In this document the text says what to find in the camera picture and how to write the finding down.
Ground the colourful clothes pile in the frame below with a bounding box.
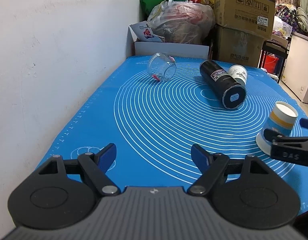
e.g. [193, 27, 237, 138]
[275, 0, 308, 34]

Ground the black metal stool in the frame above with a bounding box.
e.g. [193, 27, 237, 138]
[258, 40, 288, 83]

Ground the lower brown cardboard box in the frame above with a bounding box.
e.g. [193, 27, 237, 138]
[214, 26, 264, 67]

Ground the clear glass jar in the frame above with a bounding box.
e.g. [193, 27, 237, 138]
[147, 53, 177, 82]

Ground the blue silicone baking mat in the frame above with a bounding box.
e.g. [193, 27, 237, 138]
[45, 56, 308, 212]

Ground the white chest freezer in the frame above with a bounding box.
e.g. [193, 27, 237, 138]
[282, 33, 308, 104]

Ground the brown cardboard box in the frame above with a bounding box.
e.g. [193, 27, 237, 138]
[214, 0, 275, 39]
[214, 26, 264, 67]

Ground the red plastic bucket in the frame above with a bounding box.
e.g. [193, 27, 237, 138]
[263, 55, 279, 74]

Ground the upper brown cardboard box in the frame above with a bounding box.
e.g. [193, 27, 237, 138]
[214, 0, 275, 39]

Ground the white open cardboard box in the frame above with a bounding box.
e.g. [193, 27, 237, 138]
[129, 21, 209, 59]

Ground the blue sailboat paper cup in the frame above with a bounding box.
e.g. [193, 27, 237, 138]
[255, 101, 298, 155]

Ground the white ink-print paper cup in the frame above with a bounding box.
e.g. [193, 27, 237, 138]
[228, 64, 247, 87]

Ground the black cylindrical bottle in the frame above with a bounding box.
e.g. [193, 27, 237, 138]
[200, 60, 246, 109]

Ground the clear plastic bag of clothes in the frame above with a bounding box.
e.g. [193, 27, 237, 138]
[147, 0, 215, 44]

